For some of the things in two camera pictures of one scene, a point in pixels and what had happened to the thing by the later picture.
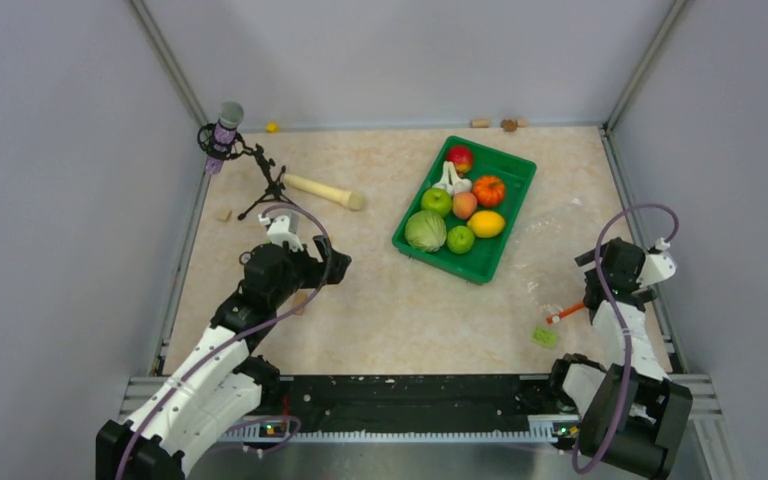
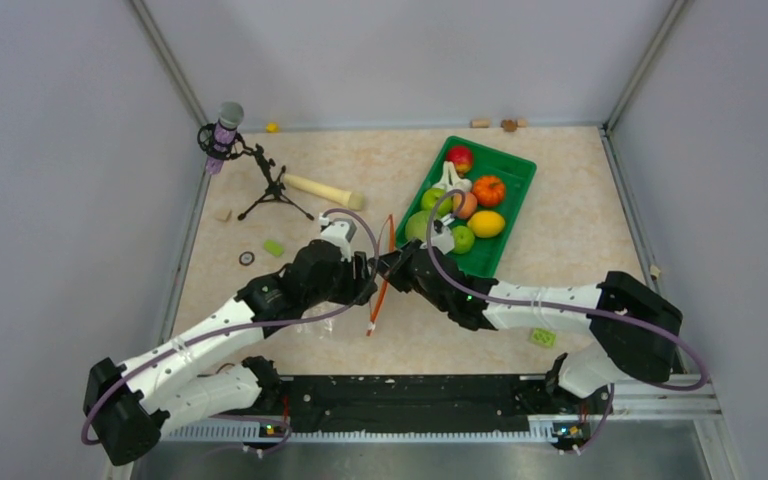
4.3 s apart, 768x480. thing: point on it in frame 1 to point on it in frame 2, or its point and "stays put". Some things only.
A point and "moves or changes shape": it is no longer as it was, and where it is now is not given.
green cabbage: (425, 230) stays put
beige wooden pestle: (352, 200) stays put
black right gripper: (646, 294) to (399, 260)
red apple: (462, 158) stays put
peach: (464, 204) stays put
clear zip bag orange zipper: (557, 318) moves or changes shape
